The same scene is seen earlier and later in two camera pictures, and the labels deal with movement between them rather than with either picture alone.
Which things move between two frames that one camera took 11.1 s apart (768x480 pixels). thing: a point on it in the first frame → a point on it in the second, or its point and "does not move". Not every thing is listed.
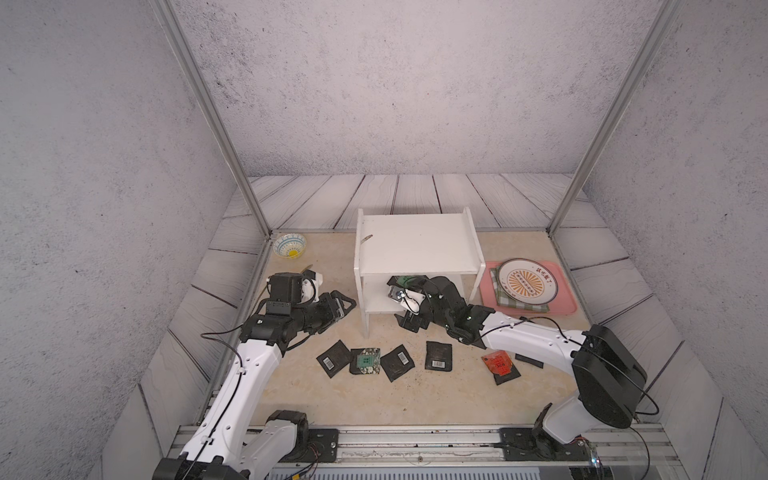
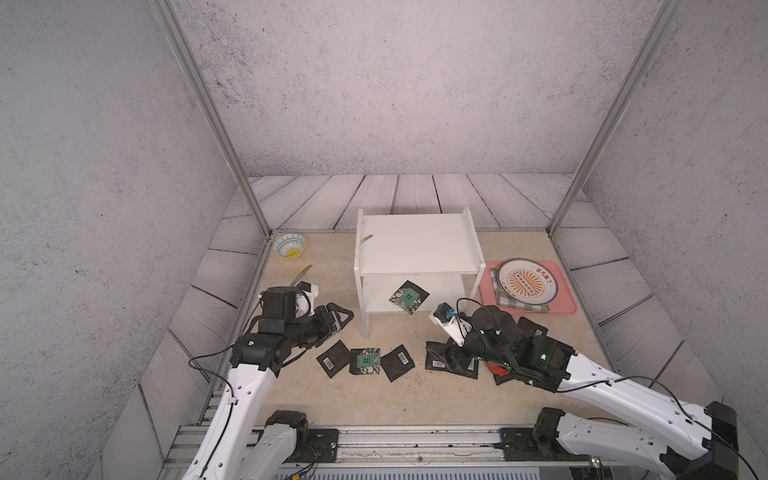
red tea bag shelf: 498,361 does not move
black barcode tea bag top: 396,362 does not move
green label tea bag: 365,361 does not move
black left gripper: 330,312 → 330,324
